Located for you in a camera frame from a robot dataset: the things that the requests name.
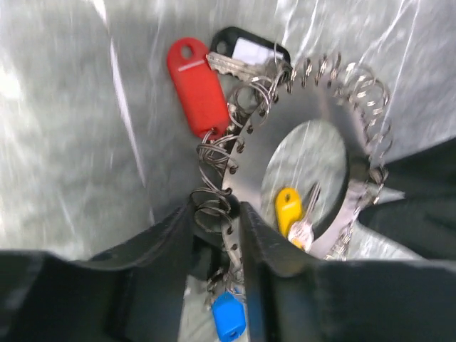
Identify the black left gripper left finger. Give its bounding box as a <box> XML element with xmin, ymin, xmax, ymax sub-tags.
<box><xmin>1</xmin><ymin>204</ymin><xmax>193</xmax><ymax>341</ymax></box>

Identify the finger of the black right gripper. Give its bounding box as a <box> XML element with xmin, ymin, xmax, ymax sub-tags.
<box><xmin>359</xmin><ymin>138</ymin><xmax>455</xmax><ymax>260</ymax></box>

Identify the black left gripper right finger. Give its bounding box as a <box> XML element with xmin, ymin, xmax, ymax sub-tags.
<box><xmin>240</xmin><ymin>202</ymin><xmax>455</xmax><ymax>341</ymax></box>

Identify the yellow key tag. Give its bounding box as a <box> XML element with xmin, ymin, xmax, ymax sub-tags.
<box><xmin>275</xmin><ymin>187</ymin><xmax>304</xmax><ymax>238</ymax></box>

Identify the red key tag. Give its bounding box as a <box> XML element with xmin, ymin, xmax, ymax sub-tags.
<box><xmin>166</xmin><ymin>37</ymin><xmax>231</xmax><ymax>139</ymax></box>

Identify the black key tag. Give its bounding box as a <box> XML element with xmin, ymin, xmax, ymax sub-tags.
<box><xmin>206</xmin><ymin>26</ymin><xmax>291</xmax><ymax>81</ymax></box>

